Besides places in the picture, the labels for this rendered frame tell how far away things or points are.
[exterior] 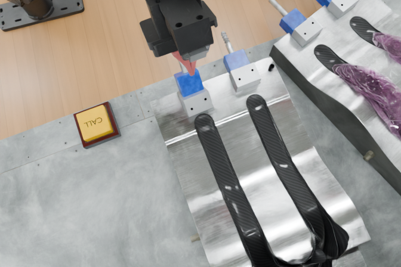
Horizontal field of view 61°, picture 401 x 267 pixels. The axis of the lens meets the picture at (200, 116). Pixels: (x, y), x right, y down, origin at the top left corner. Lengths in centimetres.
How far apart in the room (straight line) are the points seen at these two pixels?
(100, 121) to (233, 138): 28
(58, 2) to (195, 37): 57
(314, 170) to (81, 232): 47
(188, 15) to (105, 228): 49
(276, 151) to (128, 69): 38
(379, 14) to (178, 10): 55
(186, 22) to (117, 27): 48
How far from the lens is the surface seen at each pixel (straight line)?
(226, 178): 64
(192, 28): 39
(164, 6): 43
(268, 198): 62
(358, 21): 85
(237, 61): 68
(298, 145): 67
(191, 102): 62
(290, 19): 78
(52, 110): 82
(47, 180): 79
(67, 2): 91
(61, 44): 87
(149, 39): 48
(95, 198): 75
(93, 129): 73
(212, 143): 65
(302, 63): 75
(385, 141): 74
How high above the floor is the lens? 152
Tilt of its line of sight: 75 degrees down
